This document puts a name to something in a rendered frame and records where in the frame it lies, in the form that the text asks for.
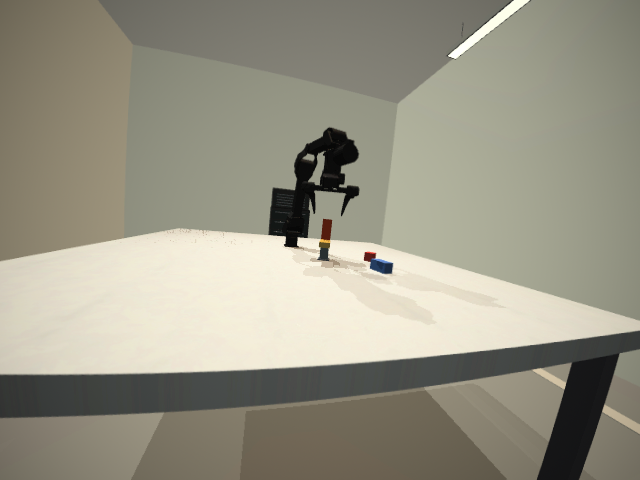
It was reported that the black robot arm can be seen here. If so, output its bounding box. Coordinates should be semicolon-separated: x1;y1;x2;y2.
282;128;359;247

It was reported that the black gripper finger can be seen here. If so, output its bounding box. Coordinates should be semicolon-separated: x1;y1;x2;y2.
341;195;355;216
305;191;315;214

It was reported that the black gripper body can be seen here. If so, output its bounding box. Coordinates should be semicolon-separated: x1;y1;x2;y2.
301;165;360;196

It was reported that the blue rectangular bar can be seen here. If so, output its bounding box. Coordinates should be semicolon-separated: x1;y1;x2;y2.
370;259;393;274

